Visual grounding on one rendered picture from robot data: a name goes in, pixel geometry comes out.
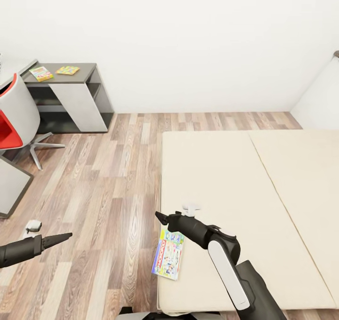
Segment jigsaw puzzle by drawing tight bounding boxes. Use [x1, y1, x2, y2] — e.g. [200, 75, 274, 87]
[56, 66, 80, 75]

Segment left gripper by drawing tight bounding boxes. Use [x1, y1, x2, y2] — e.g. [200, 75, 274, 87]
[4, 233, 73, 267]

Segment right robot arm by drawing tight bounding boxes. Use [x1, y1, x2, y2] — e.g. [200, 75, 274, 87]
[155, 202, 287, 320]

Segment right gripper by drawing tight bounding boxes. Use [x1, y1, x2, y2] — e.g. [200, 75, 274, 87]
[155, 211, 200, 241]

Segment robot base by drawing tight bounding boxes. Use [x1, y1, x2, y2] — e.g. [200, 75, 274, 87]
[114, 306, 225, 320]

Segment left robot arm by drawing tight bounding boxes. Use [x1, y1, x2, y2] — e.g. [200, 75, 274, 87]
[0, 220, 73, 268]

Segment board game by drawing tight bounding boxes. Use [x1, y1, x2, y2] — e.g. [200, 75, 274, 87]
[29, 67, 53, 82]
[152, 229, 184, 281]

